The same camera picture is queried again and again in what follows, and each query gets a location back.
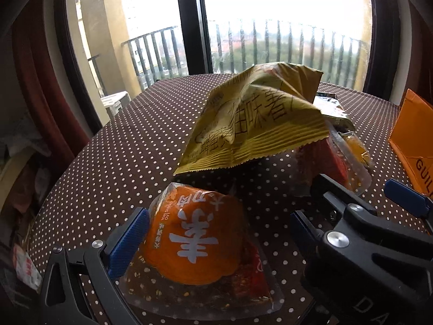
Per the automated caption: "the black window frame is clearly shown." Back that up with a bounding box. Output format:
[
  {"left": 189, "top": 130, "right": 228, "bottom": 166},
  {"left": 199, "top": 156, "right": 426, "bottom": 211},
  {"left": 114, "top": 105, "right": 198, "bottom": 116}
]
[{"left": 178, "top": 0, "right": 400, "bottom": 100}]

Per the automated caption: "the yellow honey butter chip bag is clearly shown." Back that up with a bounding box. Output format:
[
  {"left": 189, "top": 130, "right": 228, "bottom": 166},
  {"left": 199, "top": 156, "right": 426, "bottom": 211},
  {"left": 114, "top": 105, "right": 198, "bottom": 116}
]
[{"left": 175, "top": 62, "right": 329, "bottom": 175}]

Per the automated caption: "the dark red curtain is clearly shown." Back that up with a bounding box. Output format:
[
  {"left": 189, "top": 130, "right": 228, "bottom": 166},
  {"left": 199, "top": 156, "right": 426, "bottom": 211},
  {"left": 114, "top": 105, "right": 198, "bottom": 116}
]
[
  {"left": 390, "top": 0, "right": 432, "bottom": 105},
  {"left": 12, "top": 0, "right": 90, "bottom": 170}
]

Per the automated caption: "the dark red curtain left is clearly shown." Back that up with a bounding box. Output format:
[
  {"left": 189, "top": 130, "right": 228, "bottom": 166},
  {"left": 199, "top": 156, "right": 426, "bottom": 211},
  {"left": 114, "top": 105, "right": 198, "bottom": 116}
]
[{"left": 12, "top": 0, "right": 90, "bottom": 170}]

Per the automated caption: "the green noodle snack packet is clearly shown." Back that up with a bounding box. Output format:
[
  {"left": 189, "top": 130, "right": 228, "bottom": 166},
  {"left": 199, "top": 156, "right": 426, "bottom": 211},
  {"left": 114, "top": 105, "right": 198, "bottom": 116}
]
[{"left": 313, "top": 92, "right": 355, "bottom": 133}]

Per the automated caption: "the dark red curtain right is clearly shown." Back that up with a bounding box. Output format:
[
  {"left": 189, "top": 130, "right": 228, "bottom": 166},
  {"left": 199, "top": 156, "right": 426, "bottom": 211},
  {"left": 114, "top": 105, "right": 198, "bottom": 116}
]
[{"left": 390, "top": 0, "right": 432, "bottom": 105}]

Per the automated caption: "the small yellow candy packet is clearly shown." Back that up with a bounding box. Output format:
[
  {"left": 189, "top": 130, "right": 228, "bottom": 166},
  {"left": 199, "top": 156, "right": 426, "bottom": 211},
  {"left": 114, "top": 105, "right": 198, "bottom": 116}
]
[{"left": 341, "top": 131, "right": 374, "bottom": 170}]

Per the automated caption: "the black balcony railing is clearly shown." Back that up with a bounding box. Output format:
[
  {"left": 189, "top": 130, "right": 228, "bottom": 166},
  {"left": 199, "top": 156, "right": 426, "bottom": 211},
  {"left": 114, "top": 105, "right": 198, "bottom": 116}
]
[{"left": 120, "top": 21, "right": 372, "bottom": 90}]

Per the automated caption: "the orange clear spicy snack pouch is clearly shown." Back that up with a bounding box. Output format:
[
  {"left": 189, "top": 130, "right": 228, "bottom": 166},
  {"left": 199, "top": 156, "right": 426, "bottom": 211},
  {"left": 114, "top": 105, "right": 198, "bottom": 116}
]
[{"left": 119, "top": 183, "right": 285, "bottom": 324}]

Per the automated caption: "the white air conditioner unit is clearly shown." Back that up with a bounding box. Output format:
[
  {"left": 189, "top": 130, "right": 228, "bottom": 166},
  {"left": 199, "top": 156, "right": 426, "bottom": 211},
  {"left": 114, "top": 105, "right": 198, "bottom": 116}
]
[{"left": 101, "top": 91, "right": 131, "bottom": 120}]

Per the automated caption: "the orange cardboard box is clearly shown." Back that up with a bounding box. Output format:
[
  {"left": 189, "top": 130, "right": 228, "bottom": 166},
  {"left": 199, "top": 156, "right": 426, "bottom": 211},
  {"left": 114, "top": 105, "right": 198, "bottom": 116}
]
[{"left": 389, "top": 90, "right": 433, "bottom": 198}]

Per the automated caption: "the brown polka dot tablecloth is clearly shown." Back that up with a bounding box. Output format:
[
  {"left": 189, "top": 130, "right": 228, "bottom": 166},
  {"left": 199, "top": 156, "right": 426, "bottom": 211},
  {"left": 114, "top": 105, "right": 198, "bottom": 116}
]
[{"left": 28, "top": 74, "right": 424, "bottom": 324}]

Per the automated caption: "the red clear spicy snack pouch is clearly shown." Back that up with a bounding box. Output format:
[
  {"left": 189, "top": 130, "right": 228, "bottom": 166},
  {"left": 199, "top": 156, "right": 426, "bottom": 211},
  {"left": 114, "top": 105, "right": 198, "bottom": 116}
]
[{"left": 289, "top": 122, "right": 372, "bottom": 197}]

